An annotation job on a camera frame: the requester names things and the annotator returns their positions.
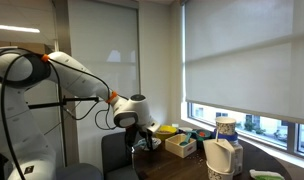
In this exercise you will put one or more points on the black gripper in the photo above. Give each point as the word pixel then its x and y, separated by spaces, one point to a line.
pixel 135 133

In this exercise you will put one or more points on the patterned paper plate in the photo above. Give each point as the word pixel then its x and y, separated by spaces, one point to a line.
pixel 155 143

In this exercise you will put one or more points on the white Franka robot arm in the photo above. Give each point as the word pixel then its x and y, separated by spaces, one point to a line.
pixel 52 110

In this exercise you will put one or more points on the light wooden box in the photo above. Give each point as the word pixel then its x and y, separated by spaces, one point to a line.
pixel 179 146

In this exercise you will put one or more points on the yellow bowl with candy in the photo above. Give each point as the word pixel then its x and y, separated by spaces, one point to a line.
pixel 165 132

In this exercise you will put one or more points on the grey upholstered armchair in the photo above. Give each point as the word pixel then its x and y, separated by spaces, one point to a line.
pixel 116 156

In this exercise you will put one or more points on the teal plastic spoon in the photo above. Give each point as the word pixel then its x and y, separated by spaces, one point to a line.
pixel 186 139

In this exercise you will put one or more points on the dark teal bowl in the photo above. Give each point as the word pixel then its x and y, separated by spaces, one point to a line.
pixel 202 135

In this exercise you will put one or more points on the white folded paper carton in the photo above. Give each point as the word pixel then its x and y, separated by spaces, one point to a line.
pixel 219 155

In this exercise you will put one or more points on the speckled paper cup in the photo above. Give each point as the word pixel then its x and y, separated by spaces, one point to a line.
pixel 218 174

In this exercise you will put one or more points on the patterned paper cup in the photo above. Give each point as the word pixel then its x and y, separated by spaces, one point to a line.
pixel 225 126

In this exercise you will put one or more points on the black stand pole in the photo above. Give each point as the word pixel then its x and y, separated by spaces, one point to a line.
pixel 63 100

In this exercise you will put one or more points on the white carton bottle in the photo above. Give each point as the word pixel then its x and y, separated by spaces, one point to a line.
pixel 238 158

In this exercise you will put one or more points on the green and white packet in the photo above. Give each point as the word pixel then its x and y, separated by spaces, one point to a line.
pixel 267 175

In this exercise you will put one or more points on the white roller window blind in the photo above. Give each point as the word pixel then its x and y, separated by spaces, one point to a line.
pixel 248 56

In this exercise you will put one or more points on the ceiling light strip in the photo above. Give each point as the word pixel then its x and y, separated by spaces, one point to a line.
pixel 15 28

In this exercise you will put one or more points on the translucent glass wall blind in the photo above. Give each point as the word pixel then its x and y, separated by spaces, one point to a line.
pixel 105 66

